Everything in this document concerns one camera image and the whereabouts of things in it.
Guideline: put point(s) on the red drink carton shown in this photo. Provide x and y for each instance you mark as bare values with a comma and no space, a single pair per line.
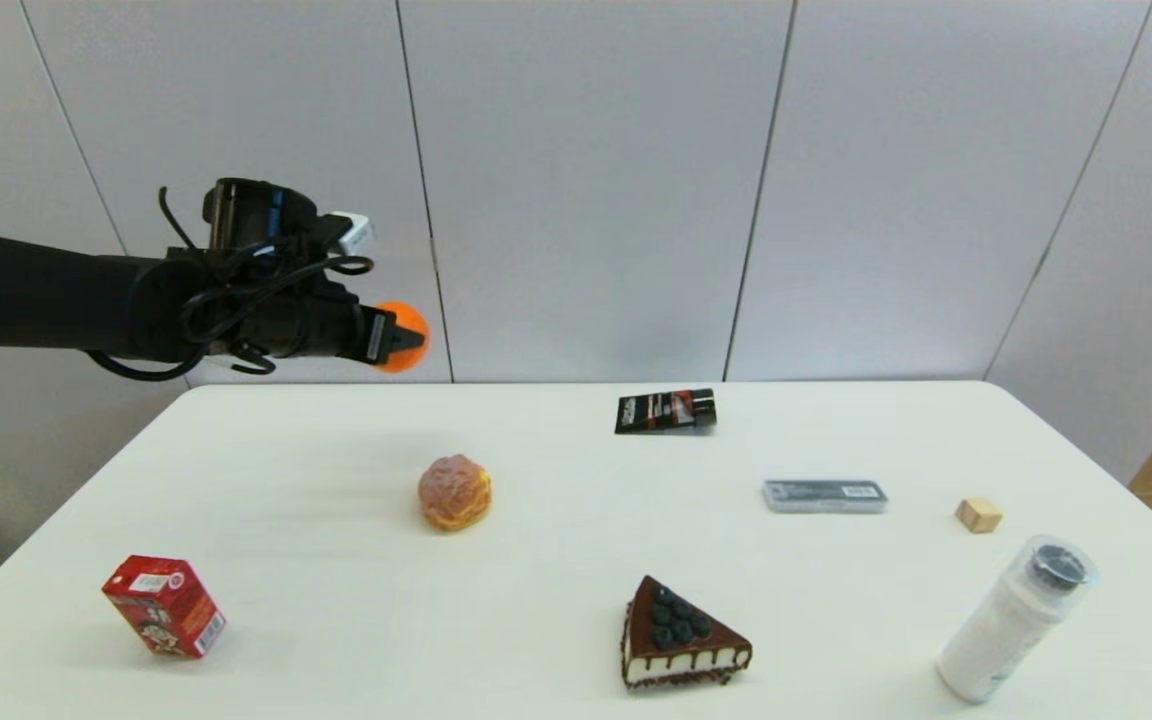
166,607

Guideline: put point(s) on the white bottle with clear cap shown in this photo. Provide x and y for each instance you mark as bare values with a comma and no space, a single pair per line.
1011,622

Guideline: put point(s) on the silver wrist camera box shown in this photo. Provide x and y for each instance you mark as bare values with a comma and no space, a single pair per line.
354,232

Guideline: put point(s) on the cream puff pastry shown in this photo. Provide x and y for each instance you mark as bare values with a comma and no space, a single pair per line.
454,494

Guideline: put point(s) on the chocolate blueberry cake slice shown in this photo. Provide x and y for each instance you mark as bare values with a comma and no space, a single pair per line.
674,640

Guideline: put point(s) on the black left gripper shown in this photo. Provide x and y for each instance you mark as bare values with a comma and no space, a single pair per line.
321,328

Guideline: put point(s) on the grey flat plastic case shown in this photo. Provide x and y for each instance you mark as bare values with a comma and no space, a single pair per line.
824,496

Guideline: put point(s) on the orange fruit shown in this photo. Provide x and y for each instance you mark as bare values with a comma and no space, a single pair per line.
408,316

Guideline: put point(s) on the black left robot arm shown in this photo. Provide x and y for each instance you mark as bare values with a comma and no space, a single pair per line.
46,295

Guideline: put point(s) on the black red tube packet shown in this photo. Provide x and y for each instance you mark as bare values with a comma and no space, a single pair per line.
664,412

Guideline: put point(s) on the small wooden cube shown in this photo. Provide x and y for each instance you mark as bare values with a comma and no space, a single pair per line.
977,516

